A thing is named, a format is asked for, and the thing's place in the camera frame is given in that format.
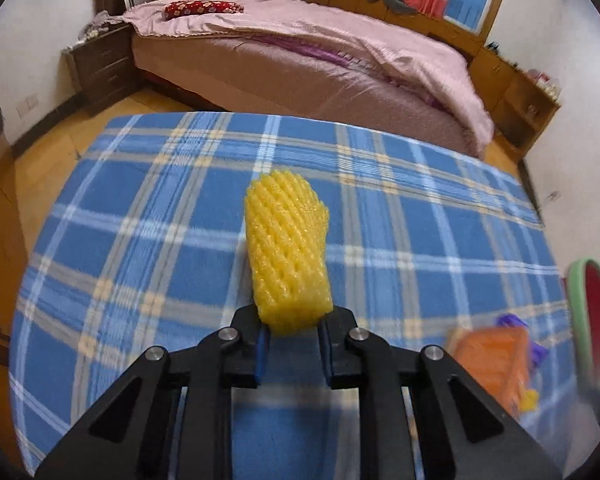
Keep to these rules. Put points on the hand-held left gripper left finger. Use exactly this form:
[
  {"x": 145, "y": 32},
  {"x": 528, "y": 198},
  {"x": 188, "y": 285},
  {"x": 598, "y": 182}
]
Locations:
[{"x": 262, "y": 360}]

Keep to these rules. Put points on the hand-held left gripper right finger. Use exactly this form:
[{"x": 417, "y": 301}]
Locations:
[{"x": 328, "y": 357}]

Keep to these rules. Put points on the large yellow foam fruit net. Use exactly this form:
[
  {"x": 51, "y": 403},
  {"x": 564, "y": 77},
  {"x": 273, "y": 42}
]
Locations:
[{"x": 287, "y": 250}]

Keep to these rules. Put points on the orange plastic bag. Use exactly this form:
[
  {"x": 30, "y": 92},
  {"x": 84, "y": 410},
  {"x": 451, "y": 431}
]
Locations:
[{"x": 495, "y": 365}]

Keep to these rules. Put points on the purple wrapper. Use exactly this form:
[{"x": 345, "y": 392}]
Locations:
[{"x": 527, "y": 340}]

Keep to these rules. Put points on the small yellow foam fruit net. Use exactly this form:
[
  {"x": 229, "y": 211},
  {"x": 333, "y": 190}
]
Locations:
[{"x": 528, "y": 401}]

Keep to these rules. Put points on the blue plaid blanket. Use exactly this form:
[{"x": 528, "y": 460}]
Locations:
[{"x": 155, "y": 260}]

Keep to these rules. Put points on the brown wooden bed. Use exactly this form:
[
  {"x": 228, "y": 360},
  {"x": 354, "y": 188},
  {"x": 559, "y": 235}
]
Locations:
[{"x": 280, "y": 85}]

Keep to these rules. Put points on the pink bed blanket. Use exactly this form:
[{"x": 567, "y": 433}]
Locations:
[{"x": 360, "y": 45}]

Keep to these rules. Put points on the long wooden cabinet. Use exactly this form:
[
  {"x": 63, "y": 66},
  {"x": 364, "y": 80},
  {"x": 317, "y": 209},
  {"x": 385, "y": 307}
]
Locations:
[{"x": 505, "y": 85}]

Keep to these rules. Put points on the brown wooden nightstand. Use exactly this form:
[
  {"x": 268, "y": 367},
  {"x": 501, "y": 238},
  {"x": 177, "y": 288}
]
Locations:
[{"x": 105, "y": 70}]

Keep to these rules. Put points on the small bottles on cabinet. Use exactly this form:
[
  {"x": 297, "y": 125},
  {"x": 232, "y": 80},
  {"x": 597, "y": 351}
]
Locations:
[{"x": 545, "y": 82}]

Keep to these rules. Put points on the red floral pillow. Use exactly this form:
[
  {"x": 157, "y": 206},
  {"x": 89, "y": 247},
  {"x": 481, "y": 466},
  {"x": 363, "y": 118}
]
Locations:
[{"x": 202, "y": 8}]

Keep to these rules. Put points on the pile of clothes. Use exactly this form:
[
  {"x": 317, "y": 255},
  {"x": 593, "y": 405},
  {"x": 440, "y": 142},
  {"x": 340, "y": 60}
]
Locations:
[{"x": 100, "y": 25}]

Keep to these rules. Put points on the white wall socket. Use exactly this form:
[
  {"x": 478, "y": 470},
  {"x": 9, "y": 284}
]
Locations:
[{"x": 26, "y": 106}]

